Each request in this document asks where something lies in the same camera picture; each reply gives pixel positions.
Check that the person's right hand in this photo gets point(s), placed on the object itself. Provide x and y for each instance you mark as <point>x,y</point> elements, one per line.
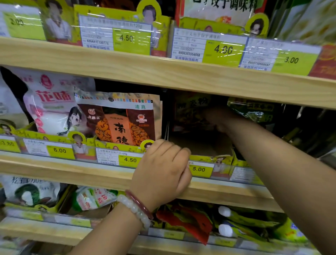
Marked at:
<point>220,118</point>

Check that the person's left hand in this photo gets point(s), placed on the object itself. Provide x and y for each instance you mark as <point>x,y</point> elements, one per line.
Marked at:
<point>160,173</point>

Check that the yellow vegetable food packet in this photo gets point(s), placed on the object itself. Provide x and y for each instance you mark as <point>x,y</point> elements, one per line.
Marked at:
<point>191,107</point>

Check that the green five spice packets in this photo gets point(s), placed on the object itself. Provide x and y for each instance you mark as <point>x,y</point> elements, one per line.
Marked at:
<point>252,110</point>

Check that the wooden store shelving with goods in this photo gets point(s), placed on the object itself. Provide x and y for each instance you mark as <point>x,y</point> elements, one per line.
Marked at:
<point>131,71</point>

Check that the yellow dumpling seasoning packets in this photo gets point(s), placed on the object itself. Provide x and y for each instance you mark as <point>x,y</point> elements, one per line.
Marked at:
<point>220,10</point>

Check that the green dumpling food packet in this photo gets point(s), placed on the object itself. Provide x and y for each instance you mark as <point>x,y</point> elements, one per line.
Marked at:
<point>304,21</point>

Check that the person's right forearm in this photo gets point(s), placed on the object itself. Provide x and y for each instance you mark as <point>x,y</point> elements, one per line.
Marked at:
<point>283,173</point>

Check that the red brown clear packet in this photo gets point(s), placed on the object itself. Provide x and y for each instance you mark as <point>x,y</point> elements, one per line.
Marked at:
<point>118,121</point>

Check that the row of yellow price tags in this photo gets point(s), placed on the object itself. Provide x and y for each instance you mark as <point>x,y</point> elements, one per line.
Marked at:
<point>60,151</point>
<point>131,39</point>

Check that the white pink packet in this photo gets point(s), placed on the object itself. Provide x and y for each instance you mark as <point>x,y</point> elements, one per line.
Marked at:
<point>50,107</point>

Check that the rows of assorted seasoning packets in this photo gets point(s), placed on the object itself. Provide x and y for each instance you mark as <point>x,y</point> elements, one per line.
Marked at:
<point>31,192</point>

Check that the white plastic packet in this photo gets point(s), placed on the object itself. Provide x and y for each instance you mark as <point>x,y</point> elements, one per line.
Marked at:
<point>10,105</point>

